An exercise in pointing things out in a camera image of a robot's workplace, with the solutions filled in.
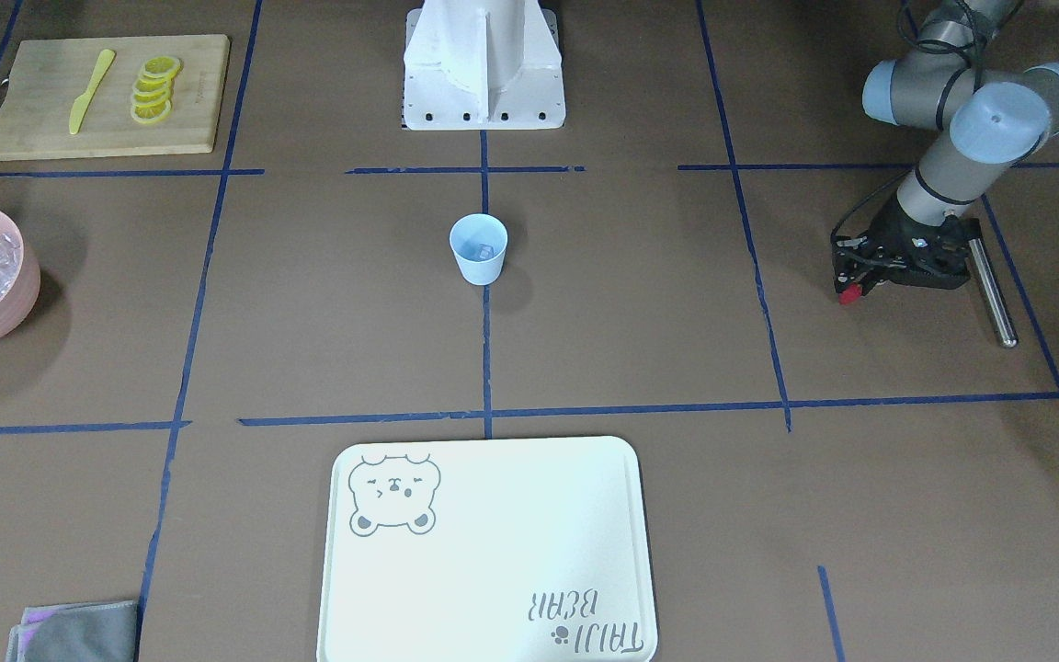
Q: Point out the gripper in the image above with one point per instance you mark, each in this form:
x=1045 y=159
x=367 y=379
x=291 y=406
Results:
x=897 y=229

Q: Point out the red strawberry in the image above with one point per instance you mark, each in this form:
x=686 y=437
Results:
x=853 y=293

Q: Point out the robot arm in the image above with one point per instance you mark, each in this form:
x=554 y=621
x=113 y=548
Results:
x=987 y=121

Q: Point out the light blue cup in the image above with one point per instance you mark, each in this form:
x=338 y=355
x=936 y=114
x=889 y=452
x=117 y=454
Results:
x=479 y=228

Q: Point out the metal muddler tool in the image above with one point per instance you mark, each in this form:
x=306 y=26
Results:
x=1001 y=320

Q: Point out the cream bear tray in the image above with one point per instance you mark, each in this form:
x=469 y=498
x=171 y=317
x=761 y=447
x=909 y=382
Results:
x=487 y=550

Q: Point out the lemon slices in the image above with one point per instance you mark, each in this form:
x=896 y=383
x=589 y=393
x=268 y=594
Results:
x=153 y=89

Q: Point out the yellow knife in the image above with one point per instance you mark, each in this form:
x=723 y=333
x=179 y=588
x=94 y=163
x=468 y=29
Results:
x=82 y=103

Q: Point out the wooden cutting board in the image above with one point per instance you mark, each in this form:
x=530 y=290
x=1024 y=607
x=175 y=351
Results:
x=47 y=75

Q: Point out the grey folded cloth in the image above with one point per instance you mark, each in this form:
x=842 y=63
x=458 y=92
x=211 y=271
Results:
x=81 y=631

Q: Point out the white camera pole mount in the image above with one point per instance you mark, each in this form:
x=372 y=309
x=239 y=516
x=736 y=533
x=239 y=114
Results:
x=482 y=66

